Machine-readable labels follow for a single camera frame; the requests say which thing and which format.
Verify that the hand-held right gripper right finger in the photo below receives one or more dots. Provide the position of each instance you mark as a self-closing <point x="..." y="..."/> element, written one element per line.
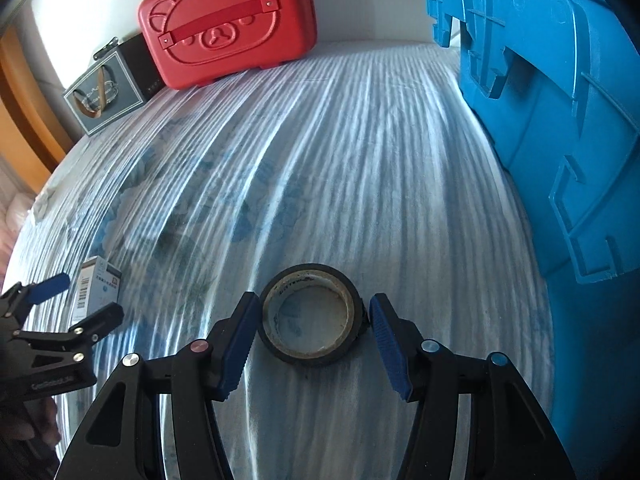
<point x="391" y="347"/>

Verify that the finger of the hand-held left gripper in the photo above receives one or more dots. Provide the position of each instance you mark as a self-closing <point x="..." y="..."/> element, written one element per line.
<point x="95" y="325"/>
<point x="47" y="286"/>

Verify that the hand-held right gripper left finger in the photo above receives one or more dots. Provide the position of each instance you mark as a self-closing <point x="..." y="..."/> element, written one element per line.
<point x="239" y="347"/>

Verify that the small white medicine box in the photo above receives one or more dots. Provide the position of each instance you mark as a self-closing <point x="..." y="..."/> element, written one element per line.
<point x="97" y="285"/>

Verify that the black tape roll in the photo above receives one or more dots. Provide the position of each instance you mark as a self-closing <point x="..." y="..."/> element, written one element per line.
<point x="310" y="315"/>

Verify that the person's left hand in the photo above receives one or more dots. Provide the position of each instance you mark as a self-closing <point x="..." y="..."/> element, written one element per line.
<point x="30" y="422"/>

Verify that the pink cloth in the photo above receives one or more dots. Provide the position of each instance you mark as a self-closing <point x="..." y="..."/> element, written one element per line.
<point x="10" y="225"/>

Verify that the dark gift box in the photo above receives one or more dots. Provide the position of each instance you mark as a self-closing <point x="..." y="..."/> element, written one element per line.
<point x="107" y="95"/>

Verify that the blue plastic crate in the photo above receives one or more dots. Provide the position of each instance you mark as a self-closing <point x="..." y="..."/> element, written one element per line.
<point x="550" y="110"/>

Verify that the red bear carrying case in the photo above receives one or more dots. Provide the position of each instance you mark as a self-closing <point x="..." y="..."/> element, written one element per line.
<point x="225" y="25"/>

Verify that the wooden frame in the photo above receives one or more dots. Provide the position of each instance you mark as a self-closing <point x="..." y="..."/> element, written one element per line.
<point x="25" y="105"/>

